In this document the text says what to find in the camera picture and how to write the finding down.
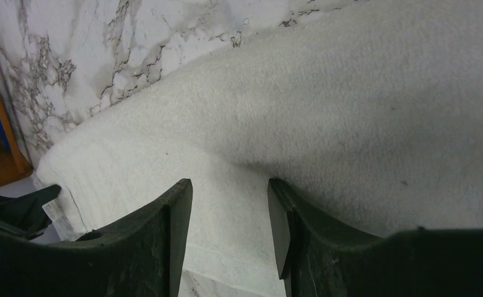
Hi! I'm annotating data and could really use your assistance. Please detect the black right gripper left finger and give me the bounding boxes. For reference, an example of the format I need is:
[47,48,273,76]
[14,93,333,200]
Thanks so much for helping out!
[0,179,193,296]

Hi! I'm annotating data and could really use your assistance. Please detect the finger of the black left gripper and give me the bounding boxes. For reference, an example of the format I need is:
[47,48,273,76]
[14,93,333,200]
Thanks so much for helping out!
[0,184,61,239]

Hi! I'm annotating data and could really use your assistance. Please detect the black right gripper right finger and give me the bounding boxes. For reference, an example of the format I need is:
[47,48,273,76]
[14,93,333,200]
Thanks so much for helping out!
[268,179,483,296]

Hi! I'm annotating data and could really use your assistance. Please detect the white terry towel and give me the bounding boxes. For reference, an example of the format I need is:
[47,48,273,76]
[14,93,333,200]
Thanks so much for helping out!
[37,1,483,296]

